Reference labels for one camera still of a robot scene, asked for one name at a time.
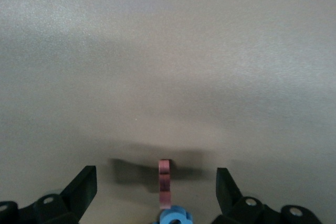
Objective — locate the blue foam letter g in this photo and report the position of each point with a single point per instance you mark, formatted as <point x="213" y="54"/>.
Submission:
<point x="168" y="214"/>

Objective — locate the red foam letter w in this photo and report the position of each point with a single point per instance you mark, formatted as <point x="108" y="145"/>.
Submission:
<point x="165" y="182"/>

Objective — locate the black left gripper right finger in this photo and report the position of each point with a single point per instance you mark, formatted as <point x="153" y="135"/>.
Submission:
<point x="228" y="192"/>

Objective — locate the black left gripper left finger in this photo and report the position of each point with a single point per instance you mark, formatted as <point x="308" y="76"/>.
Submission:
<point x="78" y="190"/>

